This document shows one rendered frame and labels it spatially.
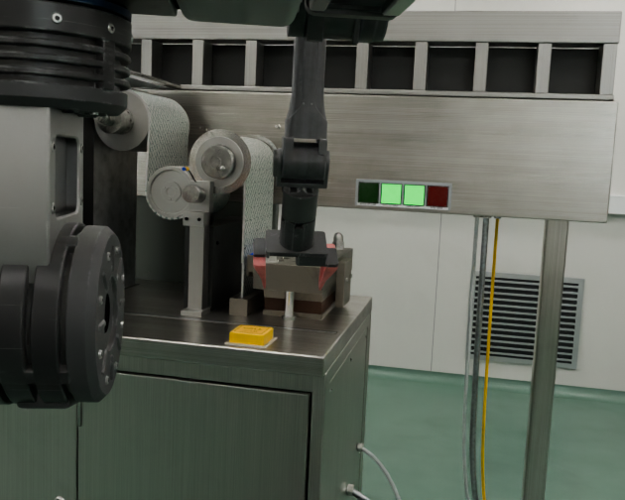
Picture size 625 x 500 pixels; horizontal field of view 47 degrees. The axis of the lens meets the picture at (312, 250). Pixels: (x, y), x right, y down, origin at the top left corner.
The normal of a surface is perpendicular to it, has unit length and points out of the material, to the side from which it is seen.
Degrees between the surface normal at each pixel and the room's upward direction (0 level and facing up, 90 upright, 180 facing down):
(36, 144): 90
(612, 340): 90
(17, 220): 90
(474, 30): 90
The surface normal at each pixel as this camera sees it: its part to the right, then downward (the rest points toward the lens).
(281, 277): -0.22, 0.11
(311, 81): 0.09, 0.19
